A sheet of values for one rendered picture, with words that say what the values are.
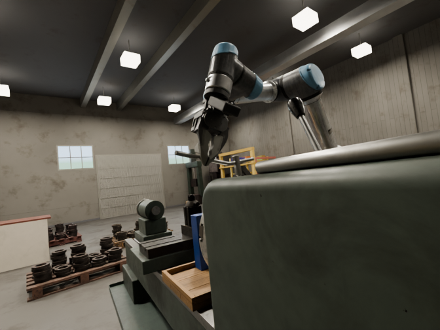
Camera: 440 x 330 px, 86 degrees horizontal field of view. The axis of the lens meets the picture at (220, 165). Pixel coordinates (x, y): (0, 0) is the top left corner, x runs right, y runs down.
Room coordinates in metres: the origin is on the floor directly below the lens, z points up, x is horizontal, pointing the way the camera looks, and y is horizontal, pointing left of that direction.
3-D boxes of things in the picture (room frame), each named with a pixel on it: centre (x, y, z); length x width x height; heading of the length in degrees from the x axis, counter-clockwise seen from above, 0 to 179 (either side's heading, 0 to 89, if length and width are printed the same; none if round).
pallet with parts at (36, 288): (3.69, 2.29, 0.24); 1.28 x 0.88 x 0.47; 128
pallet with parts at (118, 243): (5.73, 2.04, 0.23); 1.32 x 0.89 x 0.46; 126
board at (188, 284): (0.96, 0.05, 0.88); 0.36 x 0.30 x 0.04; 121
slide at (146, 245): (1.28, 0.23, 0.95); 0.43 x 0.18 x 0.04; 121
